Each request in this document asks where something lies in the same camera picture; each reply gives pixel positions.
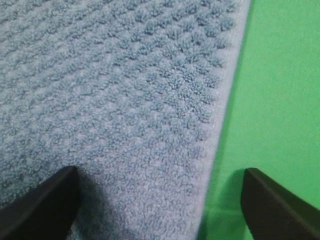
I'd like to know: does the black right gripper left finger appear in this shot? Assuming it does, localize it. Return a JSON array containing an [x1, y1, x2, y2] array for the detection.
[[0, 166, 81, 240]]

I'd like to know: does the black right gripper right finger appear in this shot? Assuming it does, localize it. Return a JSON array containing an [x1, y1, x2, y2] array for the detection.
[[240, 168, 320, 240]]

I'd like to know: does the blue waffle-weave towel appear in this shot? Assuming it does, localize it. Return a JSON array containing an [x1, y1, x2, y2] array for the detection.
[[0, 0, 250, 240]]

